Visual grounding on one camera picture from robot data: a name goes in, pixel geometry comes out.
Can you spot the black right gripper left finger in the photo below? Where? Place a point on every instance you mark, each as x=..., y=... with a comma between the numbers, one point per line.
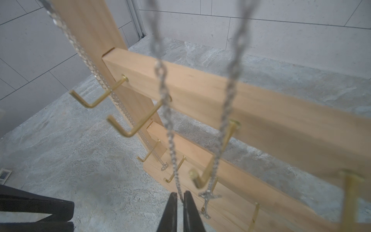
x=168, y=222

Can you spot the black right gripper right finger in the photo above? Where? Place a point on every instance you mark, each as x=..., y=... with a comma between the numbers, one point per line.
x=192, y=219

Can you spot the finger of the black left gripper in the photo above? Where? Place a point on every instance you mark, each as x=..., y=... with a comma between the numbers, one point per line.
x=38, y=227
x=15, y=200

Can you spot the wooden jewelry display stand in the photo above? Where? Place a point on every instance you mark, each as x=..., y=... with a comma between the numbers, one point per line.
x=191, y=116

